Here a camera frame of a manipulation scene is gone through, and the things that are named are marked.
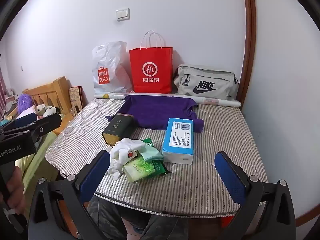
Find red paper bag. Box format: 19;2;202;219
129;29;173;94

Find white patterned paper roll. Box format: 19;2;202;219
93;92;241;107

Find dark green tea box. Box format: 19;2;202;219
102;113;134;146

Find wooden headboard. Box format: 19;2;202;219
22;77;75;117

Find yellow-green bedsheet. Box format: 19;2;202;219
15;130;60;200

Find purple plush toy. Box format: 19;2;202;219
16;94;33;113

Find white light switch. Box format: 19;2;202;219
116;8;130;21

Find person's camouflage pants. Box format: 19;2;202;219
87;195;180;240

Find blue tissue pack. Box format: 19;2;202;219
161;118;194;165

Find striped mattress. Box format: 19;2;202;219
45;97;269;217

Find white plush toy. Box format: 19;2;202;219
35;104;60;118

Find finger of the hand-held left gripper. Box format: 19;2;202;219
15;114;62;140
0;112;38;133

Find grey waist bag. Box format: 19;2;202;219
173;64;239;100

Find patterned picture frame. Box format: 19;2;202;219
69;86;84;113

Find purple towel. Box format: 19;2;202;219
105;94;204;133

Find person's left hand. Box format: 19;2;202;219
4;166;27;215

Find white plastic shopping bag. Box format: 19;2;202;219
92;41;133;94

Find brown wooden door frame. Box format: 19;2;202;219
236;0;258;105

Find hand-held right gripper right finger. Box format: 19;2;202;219
214;151;297;240

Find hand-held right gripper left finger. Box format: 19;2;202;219
27;150;112;240

